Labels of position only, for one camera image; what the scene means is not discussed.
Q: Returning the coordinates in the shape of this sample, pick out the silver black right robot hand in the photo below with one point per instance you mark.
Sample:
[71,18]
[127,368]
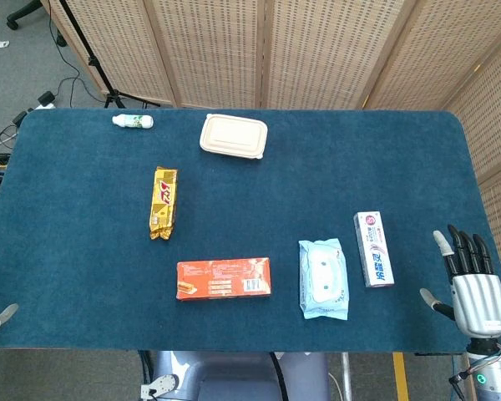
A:
[480,301]

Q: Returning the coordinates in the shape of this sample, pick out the white toothpaste box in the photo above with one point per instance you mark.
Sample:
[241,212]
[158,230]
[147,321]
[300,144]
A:
[373,250]

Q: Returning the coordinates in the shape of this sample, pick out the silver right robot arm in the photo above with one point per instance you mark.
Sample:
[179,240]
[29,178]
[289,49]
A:
[494,376]

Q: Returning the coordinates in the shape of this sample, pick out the orange biscuit box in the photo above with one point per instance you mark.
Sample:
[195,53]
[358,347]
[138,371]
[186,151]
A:
[223,277]

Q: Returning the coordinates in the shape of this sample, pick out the beige lidded lunch box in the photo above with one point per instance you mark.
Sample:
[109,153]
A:
[234,135]

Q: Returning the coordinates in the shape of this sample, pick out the silver metal pole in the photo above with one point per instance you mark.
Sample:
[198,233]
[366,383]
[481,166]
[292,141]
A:
[347,376]

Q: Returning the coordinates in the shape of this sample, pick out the light blue wet wipes pack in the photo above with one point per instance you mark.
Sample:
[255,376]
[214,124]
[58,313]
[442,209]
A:
[323,275]

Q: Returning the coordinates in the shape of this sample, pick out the blue felt table mat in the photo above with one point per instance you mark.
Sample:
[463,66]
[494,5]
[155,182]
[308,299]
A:
[250,196]

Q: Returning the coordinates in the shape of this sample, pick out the grey blue robot torso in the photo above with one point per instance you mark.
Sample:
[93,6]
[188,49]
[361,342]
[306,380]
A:
[234,378]

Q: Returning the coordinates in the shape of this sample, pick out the gold snack packet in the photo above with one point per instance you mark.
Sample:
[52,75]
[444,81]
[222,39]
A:
[163,200]

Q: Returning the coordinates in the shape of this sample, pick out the small white green bottle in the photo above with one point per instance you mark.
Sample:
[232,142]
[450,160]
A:
[133,121]

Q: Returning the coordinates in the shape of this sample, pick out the black tripod stand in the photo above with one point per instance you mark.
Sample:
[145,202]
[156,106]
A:
[92,62]

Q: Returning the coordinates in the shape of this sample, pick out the black office chair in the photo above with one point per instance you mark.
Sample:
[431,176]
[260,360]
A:
[25,12]

